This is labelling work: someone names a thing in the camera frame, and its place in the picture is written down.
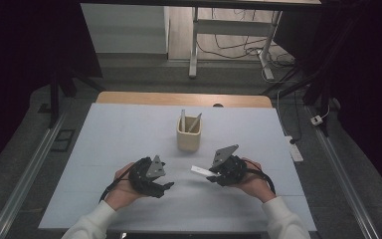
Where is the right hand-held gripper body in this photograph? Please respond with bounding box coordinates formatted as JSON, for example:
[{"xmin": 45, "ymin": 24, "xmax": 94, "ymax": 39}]
[{"xmin": 208, "ymin": 143, "xmax": 249, "ymax": 187}]

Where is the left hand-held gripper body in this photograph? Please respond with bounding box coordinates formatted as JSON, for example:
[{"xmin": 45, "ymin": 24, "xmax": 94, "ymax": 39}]
[{"xmin": 127, "ymin": 154, "xmax": 167, "ymax": 199}]

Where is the short white correction pen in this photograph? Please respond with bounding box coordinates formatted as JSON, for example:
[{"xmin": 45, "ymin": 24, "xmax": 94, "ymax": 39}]
[{"xmin": 190, "ymin": 164, "xmax": 219, "ymax": 178}]

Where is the beige square pen holder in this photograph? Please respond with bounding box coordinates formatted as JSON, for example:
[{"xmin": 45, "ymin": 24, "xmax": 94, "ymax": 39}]
[{"xmin": 175, "ymin": 115, "xmax": 203, "ymax": 153}]

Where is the silver pen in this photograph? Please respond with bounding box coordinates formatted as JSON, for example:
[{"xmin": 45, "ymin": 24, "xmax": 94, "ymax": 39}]
[{"xmin": 188, "ymin": 112, "xmax": 204, "ymax": 133}]

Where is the long white pen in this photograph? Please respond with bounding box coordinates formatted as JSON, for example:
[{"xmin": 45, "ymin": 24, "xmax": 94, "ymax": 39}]
[{"xmin": 179, "ymin": 109, "xmax": 187, "ymax": 133}]

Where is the person's left hand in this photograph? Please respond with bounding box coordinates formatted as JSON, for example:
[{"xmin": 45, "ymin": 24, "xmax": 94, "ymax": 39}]
[{"xmin": 103, "ymin": 161, "xmax": 147, "ymax": 212}]

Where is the person's right hand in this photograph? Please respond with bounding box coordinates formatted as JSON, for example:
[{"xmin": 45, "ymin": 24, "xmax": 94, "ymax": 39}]
[{"xmin": 233, "ymin": 156, "xmax": 278, "ymax": 204}]

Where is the pale blue table mat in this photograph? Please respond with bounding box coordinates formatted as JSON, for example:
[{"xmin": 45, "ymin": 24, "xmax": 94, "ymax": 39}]
[{"xmin": 37, "ymin": 102, "xmax": 318, "ymax": 234}]

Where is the white power strip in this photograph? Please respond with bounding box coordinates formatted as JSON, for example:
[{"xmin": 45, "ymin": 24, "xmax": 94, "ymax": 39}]
[{"xmin": 284, "ymin": 134, "xmax": 304, "ymax": 163}]

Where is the black stand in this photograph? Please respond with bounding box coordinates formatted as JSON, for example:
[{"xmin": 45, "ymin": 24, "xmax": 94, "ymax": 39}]
[
  {"xmin": 47, "ymin": 64, "xmax": 107, "ymax": 129},
  {"xmin": 261, "ymin": 63, "xmax": 333, "ymax": 137}
]

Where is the white cabinet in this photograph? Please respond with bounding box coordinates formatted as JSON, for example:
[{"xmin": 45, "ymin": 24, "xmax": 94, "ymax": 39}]
[{"xmin": 80, "ymin": 3, "xmax": 170, "ymax": 55}]

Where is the dark curtain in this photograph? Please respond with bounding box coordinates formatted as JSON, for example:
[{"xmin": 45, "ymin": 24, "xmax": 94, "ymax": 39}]
[
  {"xmin": 273, "ymin": 0, "xmax": 382, "ymax": 204},
  {"xmin": 0, "ymin": 0, "xmax": 102, "ymax": 182}
]

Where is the left hand-held gripper black cable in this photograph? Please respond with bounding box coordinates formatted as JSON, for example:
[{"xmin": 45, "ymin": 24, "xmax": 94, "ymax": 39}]
[{"xmin": 97, "ymin": 158, "xmax": 147, "ymax": 204}]

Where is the hand-held gripper black cable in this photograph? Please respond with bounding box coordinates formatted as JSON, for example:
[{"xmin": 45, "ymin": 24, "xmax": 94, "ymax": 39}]
[
  {"xmin": 243, "ymin": 159, "xmax": 278, "ymax": 195},
  {"xmin": 97, "ymin": 158, "xmax": 147, "ymax": 204}
]

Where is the right hand-held gripper black cable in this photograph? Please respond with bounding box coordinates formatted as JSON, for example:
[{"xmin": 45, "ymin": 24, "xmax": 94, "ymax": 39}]
[{"xmin": 243, "ymin": 159, "xmax": 278, "ymax": 195}]

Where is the black floor socket frame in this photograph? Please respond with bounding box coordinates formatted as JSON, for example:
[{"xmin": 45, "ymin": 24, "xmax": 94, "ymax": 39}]
[{"xmin": 50, "ymin": 128, "xmax": 77, "ymax": 153}]

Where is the metal floor rail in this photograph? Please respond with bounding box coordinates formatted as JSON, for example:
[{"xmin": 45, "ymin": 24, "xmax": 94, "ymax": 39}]
[
  {"xmin": 305, "ymin": 105, "xmax": 381, "ymax": 239},
  {"xmin": 0, "ymin": 111, "xmax": 70, "ymax": 239}
]

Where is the tangle of black floor cables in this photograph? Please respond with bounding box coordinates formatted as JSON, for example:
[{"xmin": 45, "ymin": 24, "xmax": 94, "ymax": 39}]
[{"xmin": 197, "ymin": 8, "xmax": 296, "ymax": 85}]

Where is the white desk frame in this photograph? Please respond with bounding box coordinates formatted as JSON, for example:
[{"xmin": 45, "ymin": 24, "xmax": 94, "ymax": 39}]
[{"xmin": 187, "ymin": 6, "xmax": 284, "ymax": 81}]

